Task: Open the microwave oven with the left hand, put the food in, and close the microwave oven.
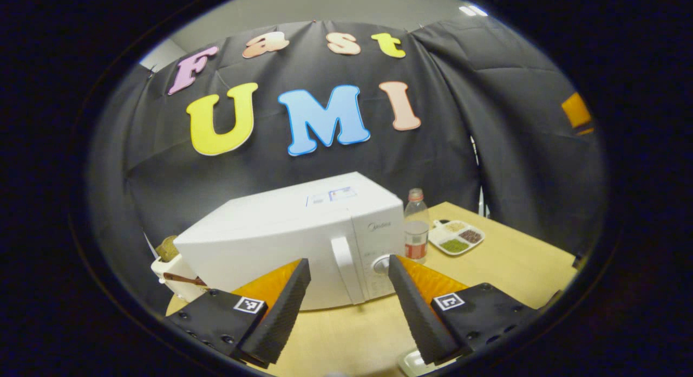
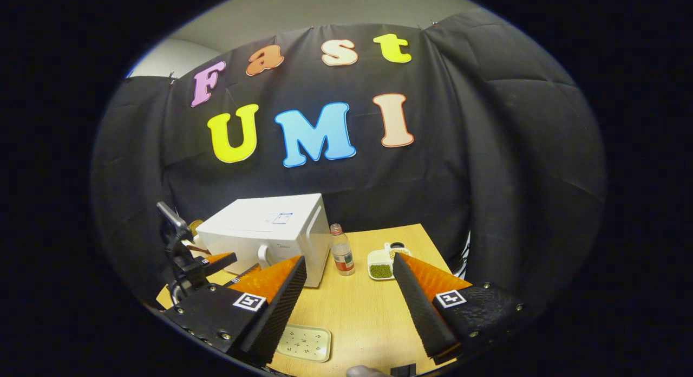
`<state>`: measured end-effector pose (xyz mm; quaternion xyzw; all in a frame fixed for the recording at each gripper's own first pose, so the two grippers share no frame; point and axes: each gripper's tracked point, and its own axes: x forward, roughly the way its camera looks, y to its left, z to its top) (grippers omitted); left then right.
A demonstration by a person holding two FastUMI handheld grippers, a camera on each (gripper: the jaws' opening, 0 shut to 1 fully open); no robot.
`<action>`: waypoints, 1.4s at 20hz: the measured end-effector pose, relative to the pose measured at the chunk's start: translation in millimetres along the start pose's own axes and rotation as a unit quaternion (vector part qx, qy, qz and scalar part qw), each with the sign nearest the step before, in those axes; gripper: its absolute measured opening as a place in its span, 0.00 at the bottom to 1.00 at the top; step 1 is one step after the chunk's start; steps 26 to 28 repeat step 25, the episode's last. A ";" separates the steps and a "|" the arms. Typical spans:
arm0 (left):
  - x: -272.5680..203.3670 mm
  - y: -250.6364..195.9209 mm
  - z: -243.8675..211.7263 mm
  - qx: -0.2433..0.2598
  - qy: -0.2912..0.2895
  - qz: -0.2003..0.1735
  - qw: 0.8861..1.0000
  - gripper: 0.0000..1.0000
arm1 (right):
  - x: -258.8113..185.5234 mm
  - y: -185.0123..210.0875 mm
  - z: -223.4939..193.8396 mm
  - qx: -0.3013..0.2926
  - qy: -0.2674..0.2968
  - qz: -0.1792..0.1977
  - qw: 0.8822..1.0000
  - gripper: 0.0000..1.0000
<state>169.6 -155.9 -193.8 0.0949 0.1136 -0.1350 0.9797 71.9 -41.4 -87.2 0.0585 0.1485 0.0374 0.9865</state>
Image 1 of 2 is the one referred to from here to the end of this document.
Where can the brown wooden spoon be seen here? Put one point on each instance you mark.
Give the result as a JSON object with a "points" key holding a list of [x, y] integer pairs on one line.
{"points": [[184, 279]]}

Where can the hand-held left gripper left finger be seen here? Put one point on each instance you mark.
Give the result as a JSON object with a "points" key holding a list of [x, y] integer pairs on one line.
{"points": [[279, 314]]}

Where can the black backdrop cloth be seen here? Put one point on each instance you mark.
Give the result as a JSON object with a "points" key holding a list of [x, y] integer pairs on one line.
{"points": [[514, 149]]}

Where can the white microwave oven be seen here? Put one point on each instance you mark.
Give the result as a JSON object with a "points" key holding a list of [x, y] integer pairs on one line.
{"points": [[270, 231]]}

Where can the long ceiling light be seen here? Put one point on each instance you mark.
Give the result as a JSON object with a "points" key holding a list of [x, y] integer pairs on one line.
{"points": [[474, 10]]}

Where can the brown bread slice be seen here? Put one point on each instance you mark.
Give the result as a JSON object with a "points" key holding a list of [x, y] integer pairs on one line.
{"points": [[168, 249]]}

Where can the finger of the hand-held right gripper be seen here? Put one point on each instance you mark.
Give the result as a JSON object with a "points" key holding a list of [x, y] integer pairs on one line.
{"points": [[576, 111]]}

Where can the white compartment snack tray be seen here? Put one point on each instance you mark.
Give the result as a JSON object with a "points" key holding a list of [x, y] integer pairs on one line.
{"points": [[441, 236]]}

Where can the pale green square plate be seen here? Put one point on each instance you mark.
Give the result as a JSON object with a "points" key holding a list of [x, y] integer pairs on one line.
{"points": [[411, 362]]}

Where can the white toaster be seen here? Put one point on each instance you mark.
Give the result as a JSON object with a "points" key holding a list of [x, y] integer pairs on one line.
{"points": [[168, 264]]}

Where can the clear plastic bottle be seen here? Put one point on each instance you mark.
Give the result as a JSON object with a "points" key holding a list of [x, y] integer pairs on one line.
{"points": [[417, 236]]}

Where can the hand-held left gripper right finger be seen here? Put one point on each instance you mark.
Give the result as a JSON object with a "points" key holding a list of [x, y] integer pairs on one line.
{"points": [[419, 317]]}

